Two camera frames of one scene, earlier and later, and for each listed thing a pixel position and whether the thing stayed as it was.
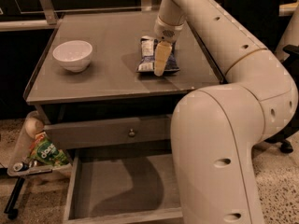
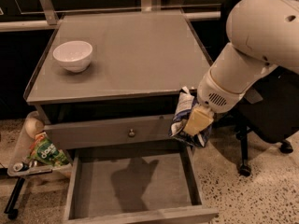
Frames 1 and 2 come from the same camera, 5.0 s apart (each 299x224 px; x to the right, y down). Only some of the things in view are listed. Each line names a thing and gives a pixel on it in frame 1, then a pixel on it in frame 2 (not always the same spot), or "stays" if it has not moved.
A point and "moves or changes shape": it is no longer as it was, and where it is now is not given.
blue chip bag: [146, 60] moves or changes shape
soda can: [21, 166] stays
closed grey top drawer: [108, 133] stays
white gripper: [167, 32] -> [214, 93]
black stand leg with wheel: [10, 210] stays
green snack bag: [45, 150] stays
